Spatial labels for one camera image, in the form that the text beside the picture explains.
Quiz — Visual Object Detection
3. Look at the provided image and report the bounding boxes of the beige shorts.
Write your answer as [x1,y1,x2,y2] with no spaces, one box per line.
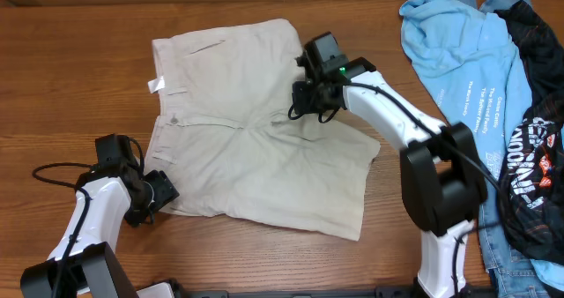
[145,19,380,241]

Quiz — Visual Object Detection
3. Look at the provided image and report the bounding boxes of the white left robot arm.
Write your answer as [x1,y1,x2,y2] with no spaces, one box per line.
[20,163,186,298]

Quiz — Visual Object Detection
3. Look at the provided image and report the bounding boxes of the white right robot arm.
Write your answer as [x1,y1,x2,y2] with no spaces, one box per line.
[288,55,486,297]

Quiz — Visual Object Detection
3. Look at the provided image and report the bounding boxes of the light blue t-shirt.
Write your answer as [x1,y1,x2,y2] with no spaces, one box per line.
[399,0,563,296]

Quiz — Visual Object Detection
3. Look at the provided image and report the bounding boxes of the dark printed t-shirt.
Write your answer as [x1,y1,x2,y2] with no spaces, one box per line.
[497,1,563,264]

